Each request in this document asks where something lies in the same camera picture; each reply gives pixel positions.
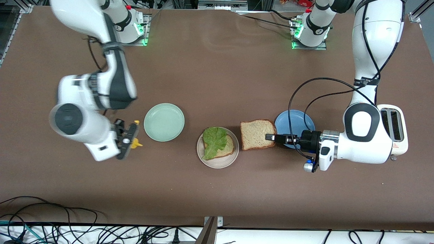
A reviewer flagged brown bread slice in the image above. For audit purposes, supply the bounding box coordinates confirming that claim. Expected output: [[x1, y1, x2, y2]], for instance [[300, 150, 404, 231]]
[[203, 135, 235, 159], [240, 119, 277, 151]]

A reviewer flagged yellow mustard squeeze bottle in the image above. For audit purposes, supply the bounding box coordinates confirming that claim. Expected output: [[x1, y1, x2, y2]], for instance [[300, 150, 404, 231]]
[[131, 120, 143, 149]]

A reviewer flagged green lettuce leaf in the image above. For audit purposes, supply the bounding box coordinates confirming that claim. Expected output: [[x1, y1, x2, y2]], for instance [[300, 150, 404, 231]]
[[202, 127, 228, 160]]

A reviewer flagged blue plate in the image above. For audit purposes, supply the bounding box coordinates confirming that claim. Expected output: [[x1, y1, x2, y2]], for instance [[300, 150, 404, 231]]
[[274, 109, 316, 149]]

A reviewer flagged mint green plate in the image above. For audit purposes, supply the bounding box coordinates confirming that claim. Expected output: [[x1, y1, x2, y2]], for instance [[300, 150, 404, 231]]
[[143, 103, 185, 142]]

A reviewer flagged beige plate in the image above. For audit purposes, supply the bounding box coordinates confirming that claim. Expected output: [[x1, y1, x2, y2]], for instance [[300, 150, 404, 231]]
[[197, 127, 239, 169]]

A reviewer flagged cream white toaster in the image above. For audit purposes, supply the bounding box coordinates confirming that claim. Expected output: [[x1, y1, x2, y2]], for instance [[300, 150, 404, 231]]
[[376, 104, 409, 162]]

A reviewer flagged red orange packaging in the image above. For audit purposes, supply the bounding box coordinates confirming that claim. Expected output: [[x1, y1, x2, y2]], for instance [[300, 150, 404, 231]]
[[280, 0, 314, 7]]

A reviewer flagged grey metal equipment box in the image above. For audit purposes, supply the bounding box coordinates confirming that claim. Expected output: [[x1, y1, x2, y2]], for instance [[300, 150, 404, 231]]
[[198, 0, 248, 10]]

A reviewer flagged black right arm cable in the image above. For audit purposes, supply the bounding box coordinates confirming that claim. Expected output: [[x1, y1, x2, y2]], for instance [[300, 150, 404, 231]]
[[86, 36, 106, 72]]

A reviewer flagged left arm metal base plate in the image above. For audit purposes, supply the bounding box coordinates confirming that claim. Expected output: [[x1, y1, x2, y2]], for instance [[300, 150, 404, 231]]
[[291, 17, 328, 50]]

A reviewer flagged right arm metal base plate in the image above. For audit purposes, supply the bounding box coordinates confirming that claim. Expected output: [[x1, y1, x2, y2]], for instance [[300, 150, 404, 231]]
[[113, 14, 151, 46]]

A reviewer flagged grey metal table bracket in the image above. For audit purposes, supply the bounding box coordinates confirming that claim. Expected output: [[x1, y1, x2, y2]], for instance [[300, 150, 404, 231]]
[[195, 216, 223, 244]]

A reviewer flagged black tabletop cable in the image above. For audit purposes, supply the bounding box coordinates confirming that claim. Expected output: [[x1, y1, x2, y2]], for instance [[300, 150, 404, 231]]
[[234, 9, 299, 30]]

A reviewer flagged aluminium frame profile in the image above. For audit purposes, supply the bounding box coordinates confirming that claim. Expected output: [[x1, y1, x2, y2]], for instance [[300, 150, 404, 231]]
[[409, 0, 434, 23], [0, 3, 33, 68]]

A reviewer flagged teal floor cable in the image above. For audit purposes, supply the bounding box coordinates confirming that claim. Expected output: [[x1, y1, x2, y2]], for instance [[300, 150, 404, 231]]
[[0, 220, 46, 244]]

